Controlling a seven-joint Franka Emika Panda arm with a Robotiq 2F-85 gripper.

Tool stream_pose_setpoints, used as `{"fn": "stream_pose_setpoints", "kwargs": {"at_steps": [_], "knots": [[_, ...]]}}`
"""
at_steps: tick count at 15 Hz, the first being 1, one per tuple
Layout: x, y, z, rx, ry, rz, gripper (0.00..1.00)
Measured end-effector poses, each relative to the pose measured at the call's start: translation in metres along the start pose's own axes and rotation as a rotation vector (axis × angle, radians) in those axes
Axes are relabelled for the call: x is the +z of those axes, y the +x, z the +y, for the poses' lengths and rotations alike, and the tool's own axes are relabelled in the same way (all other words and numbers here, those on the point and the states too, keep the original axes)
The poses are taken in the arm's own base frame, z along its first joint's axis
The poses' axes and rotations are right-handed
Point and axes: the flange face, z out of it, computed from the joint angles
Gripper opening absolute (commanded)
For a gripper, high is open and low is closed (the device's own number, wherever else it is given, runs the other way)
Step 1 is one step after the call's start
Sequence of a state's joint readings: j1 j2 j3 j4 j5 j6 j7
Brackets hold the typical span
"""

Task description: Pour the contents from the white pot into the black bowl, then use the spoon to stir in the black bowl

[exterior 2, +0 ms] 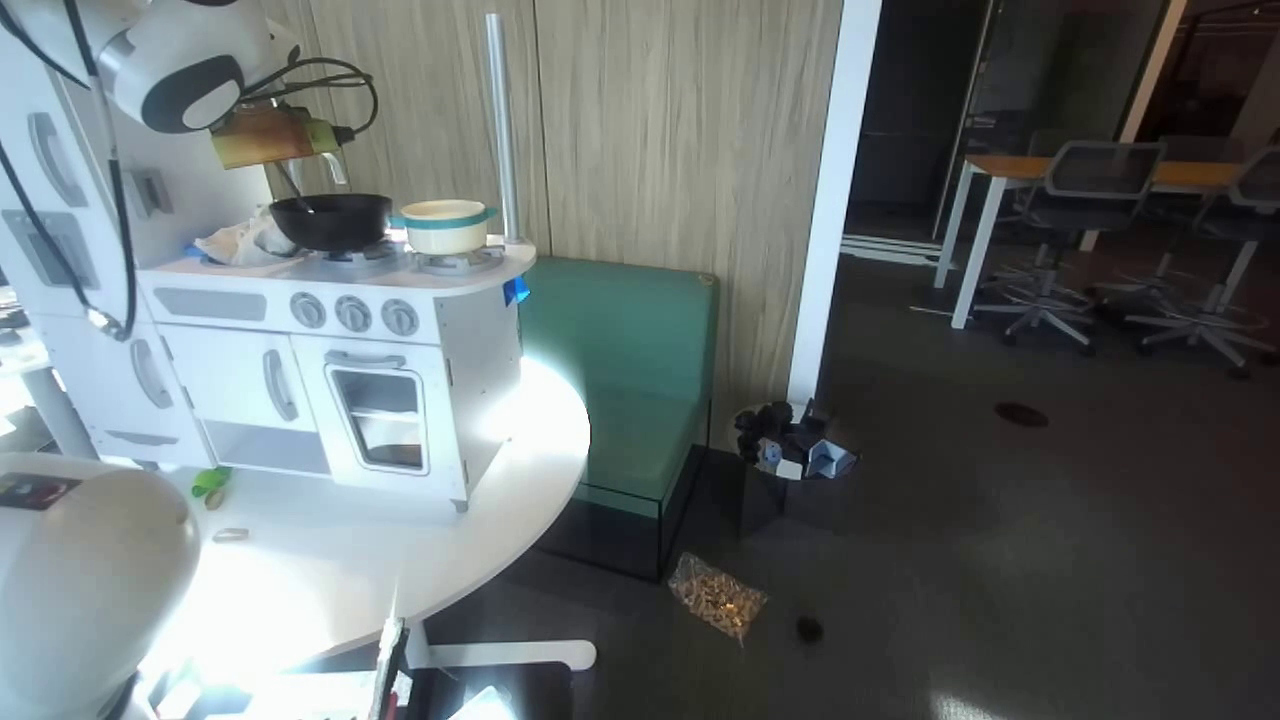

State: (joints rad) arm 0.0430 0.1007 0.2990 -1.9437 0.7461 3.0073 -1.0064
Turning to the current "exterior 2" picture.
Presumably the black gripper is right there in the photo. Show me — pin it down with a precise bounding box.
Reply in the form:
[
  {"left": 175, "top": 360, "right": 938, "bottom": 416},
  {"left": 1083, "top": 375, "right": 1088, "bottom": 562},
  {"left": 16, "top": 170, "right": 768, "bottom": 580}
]
[{"left": 270, "top": 115, "right": 359, "bottom": 191}]

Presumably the white pot teal stripe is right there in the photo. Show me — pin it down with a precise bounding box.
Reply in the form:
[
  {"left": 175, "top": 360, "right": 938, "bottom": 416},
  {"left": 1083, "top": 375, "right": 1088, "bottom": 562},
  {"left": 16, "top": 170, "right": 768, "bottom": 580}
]
[{"left": 392, "top": 195, "right": 496, "bottom": 261}]

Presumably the black bowl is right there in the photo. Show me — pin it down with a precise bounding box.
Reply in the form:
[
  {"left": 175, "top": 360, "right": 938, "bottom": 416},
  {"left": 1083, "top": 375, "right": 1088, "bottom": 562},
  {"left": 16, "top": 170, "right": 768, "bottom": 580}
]
[{"left": 270, "top": 191, "right": 402, "bottom": 261}]

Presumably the silver toy faucet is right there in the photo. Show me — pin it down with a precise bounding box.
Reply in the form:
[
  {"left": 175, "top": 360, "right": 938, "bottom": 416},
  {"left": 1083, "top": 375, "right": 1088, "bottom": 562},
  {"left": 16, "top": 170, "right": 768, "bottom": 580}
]
[{"left": 316, "top": 138, "right": 358, "bottom": 191}]

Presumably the crumpled white cloth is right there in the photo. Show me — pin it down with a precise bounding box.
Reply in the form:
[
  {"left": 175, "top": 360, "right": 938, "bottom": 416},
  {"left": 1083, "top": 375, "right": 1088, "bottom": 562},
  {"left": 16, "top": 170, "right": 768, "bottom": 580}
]
[{"left": 196, "top": 217, "right": 300, "bottom": 267}]

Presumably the thin white pole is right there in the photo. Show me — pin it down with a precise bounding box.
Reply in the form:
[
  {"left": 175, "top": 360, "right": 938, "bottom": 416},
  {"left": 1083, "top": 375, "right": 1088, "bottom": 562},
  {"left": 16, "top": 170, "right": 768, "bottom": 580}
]
[{"left": 480, "top": 12, "right": 523, "bottom": 242}]

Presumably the white toy play kitchen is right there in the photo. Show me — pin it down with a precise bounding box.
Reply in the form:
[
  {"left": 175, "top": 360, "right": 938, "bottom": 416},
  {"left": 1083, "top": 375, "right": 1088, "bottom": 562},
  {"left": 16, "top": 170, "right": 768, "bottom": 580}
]
[{"left": 0, "top": 0, "right": 541, "bottom": 514}]

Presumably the green bench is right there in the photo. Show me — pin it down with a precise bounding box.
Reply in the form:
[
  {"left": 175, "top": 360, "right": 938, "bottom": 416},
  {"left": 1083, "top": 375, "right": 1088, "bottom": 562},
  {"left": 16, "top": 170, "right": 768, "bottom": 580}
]
[{"left": 515, "top": 253, "right": 723, "bottom": 584}]

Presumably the round white table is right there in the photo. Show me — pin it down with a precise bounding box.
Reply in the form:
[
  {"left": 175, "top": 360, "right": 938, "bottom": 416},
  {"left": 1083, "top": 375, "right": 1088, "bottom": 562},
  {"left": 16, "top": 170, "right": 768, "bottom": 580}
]
[{"left": 0, "top": 353, "right": 600, "bottom": 677}]

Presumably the white structural pillar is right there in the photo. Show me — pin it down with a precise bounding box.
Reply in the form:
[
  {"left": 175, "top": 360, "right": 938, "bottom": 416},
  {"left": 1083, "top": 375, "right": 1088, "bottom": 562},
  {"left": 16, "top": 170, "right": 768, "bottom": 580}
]
[{"left": 783, "top": 0, "right": 888, "bottom": 420}]

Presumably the yellow mesh floor mat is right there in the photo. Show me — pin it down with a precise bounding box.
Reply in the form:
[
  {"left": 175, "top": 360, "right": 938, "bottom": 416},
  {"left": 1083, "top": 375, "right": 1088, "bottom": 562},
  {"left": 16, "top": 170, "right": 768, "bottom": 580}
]
[{"left": 660, "top": 548, "right": 778, "bottom": 646}]

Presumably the wood-top white-leg desk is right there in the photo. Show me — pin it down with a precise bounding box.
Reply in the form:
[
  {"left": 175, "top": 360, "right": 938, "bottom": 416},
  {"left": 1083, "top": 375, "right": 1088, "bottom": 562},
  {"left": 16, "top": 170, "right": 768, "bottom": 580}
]
[{"left": 934, "top": 148, "right": 1280, "bottom": 335}]

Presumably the mesh office chair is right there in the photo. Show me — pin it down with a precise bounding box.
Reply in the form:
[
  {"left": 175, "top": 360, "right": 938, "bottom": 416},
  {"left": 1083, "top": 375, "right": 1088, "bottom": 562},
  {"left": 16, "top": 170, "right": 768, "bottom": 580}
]
[
  {"left": 983, "top": 137, "right": 1170, "bottom": 357},
  {"left": 1125, "top": 142, "right": 1280, "bottom": 379}
]

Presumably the yellow wrist camera mount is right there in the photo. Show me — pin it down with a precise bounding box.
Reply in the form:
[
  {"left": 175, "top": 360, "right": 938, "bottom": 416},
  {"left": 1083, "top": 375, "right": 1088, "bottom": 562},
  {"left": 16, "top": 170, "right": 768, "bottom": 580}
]
[{"left": 213, "top": 102, "right": 331, "bottom": 170}]

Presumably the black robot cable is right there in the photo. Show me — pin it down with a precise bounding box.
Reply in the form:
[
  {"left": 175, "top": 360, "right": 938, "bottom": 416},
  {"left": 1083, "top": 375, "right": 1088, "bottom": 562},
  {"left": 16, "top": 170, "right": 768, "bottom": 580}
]
[{"left": 0, "top": 0, "right": 384, "bottom": 344}]

